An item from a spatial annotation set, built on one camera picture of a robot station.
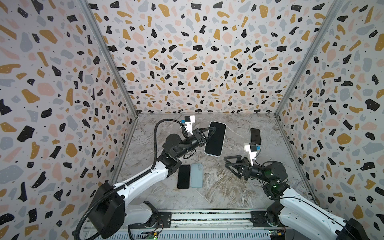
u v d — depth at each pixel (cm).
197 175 89
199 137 59
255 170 61
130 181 45
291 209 53
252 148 60
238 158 66
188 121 64
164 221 73
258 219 73
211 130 64
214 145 63
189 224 73
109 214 40
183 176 89
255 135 106
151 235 71
